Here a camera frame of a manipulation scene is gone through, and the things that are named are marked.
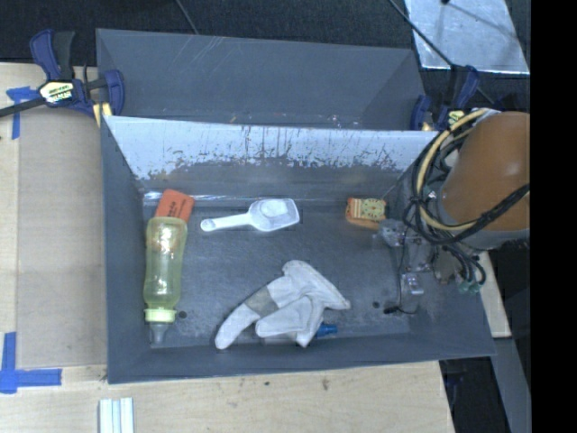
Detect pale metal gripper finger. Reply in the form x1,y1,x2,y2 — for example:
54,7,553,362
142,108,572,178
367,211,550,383
372,217,408,248
399,272,426,298

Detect white plastic scoop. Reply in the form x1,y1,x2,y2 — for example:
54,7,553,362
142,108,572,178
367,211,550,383
199,198,301,234

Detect white work glove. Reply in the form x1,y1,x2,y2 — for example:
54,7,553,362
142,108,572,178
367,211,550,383
214,259,353,351

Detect grey metal bin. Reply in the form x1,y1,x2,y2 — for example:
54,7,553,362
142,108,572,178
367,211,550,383
95,28,498,385

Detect clear yellow baby bottle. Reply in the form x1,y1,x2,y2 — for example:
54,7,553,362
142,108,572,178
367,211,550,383
142,216,189,345

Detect pale wood flat board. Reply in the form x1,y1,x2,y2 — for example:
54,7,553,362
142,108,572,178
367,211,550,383
15,106,110,371

